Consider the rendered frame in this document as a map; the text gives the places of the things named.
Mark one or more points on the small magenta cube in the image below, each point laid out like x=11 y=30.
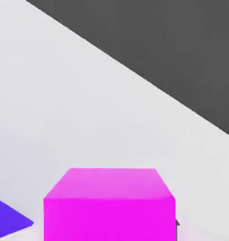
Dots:
x=109 y=216

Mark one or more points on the large purple box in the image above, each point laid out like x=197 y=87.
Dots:
x=7 y=218

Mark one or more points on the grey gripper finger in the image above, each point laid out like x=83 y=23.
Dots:
x=176 y=228

